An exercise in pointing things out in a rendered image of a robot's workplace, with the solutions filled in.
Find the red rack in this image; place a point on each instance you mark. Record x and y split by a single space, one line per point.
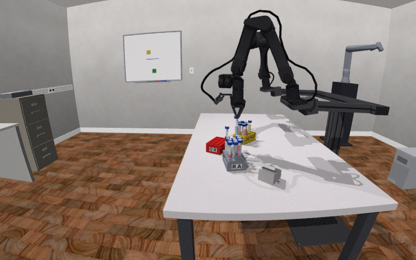
216 145

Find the yellow tube rack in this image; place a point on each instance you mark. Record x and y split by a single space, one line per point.
250 137

